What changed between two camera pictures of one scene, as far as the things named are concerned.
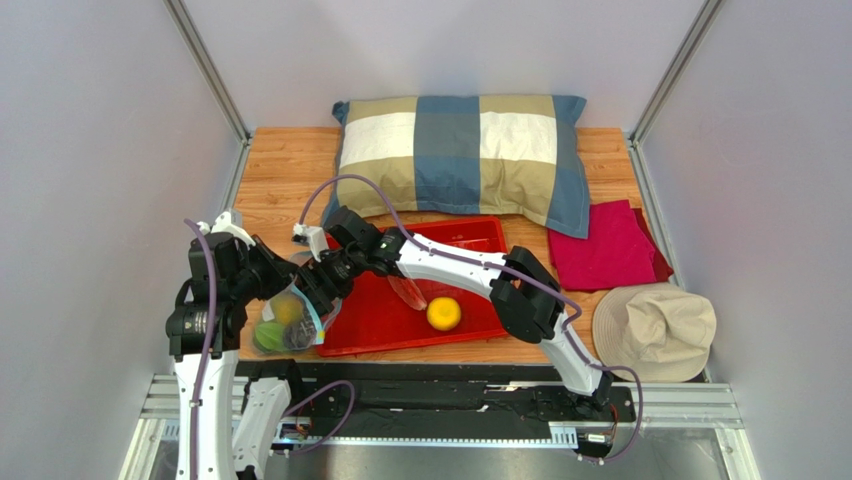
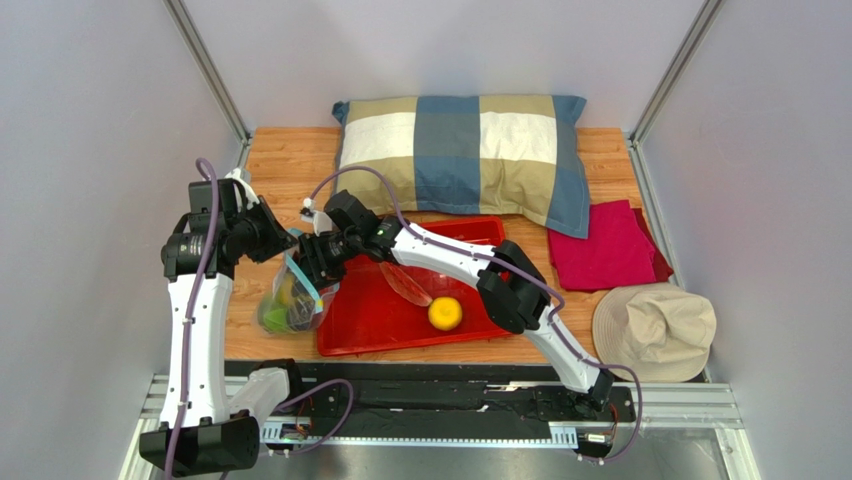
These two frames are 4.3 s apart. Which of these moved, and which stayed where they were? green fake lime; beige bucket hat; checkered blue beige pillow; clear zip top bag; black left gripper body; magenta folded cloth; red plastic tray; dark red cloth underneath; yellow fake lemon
Moved: black left gripper body; clear zip top bag; green fake lime
Stayed: yellow fake lemon; red plastic tray; magenta folded cloth; dark red cloth underneath; checkered blue beige pillow; beige bucket hat
